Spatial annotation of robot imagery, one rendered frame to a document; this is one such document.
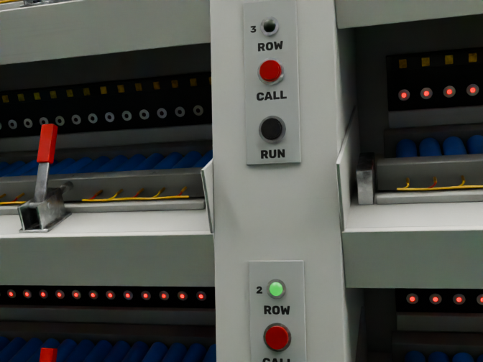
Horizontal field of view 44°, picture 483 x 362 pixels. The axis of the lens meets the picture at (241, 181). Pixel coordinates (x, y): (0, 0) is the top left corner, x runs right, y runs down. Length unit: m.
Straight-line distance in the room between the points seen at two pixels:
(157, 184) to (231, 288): 0.14
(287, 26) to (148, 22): 0.12
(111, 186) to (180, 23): 0.16
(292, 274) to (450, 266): 0.11
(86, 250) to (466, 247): 0.29
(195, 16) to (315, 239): 0.20
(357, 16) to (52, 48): 0.26
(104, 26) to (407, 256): 0.30
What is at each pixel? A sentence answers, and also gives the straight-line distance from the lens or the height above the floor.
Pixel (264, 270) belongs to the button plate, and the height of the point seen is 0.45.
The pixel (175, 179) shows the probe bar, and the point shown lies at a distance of 0.53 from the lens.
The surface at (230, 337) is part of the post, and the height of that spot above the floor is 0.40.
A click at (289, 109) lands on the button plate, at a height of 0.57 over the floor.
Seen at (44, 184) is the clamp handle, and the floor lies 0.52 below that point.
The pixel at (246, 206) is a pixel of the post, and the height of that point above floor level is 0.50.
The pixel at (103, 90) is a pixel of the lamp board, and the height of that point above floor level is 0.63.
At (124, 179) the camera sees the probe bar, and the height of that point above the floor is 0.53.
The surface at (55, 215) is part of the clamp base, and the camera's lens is 0.54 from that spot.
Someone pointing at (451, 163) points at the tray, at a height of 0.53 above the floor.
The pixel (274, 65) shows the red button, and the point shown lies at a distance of 0.44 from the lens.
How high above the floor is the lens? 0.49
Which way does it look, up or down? 4 degrees up
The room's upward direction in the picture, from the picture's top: 1 degrees counter-clockwise
